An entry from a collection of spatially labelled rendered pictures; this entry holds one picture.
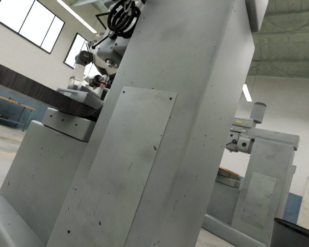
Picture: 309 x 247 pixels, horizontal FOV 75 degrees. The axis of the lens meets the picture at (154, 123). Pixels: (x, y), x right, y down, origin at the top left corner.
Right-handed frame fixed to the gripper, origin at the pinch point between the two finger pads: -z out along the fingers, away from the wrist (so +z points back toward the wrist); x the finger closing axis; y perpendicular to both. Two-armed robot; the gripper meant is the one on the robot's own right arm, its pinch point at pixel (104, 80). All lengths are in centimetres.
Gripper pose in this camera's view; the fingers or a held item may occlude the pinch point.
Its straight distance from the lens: 150.1
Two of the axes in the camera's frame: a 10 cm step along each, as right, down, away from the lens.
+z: -6.3, -1.1, 7.7
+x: 7.0, 3.5, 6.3
